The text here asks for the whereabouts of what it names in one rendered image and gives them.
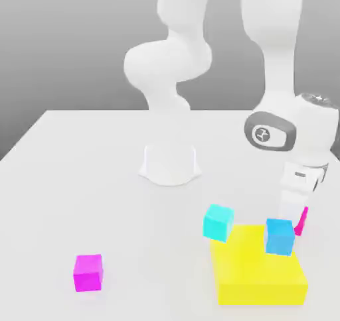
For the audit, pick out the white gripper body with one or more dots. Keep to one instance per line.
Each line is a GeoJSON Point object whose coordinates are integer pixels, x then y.
{"type": "Point", "coordinates": [290, 204]}

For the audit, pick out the small pink cube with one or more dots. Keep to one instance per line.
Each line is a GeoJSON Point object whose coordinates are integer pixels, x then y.
{"type": "Point", "coordinates": [301, 224]}

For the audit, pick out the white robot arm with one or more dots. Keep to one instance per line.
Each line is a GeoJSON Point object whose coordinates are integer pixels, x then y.
{"type": "Point", "coordinates": [279, 61]}

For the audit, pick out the small blue cube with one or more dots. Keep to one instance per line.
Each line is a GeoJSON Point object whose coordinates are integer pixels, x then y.
{"type": "Point", "coordinates": [279, 240]}

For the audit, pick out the small cyan cube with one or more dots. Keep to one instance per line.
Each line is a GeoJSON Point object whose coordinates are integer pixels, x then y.
{"type": "Point", "coordinates": [216, 225]}

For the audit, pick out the small magenta cube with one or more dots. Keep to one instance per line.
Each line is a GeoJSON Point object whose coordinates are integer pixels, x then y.
{"type": "Point", "coordinates": [87, 274]}

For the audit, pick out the large yellow box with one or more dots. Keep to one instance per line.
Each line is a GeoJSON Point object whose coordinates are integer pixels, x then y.
{"type": "Point", "coordinates": [255, 276]}

